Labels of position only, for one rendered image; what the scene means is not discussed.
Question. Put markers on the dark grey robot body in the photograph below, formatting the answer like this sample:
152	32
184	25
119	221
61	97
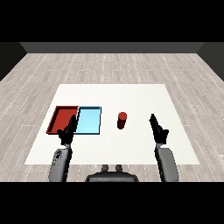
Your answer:
111	176

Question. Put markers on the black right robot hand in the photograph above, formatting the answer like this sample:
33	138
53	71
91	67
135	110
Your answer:
159	133

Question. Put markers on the red can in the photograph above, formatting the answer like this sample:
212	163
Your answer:
122	120

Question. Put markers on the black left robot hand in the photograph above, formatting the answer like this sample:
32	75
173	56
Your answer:
67	134

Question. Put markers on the light blue shallow open box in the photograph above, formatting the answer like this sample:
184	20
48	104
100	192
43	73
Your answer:
87	120

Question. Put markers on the red shallow open box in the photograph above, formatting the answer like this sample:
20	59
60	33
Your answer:
62	120

